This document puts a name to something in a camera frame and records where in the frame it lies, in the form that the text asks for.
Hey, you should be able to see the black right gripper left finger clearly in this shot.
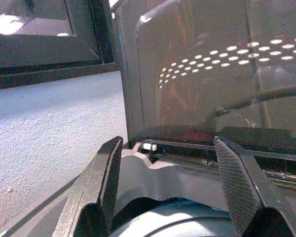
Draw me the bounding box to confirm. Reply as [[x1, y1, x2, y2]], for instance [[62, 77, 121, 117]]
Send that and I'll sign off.
[[53, 136, 124, 237]]

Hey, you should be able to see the grey rounded robot casing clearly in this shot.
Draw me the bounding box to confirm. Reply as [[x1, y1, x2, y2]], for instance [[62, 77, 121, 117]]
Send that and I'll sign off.
[[110, 197, 245, 237]]

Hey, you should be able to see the black cable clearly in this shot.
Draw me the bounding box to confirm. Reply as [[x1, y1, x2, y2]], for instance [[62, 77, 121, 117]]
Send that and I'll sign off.
[[212, 83, 296, 118]]

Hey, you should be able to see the grey moulded plastic part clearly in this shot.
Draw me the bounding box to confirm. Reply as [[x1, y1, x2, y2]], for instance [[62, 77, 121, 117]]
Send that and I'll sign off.
[[114, 148, 229, 215]]

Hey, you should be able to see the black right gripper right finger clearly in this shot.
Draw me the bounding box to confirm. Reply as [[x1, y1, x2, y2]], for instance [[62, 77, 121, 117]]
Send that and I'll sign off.
[[213, 137, 296, 237]]

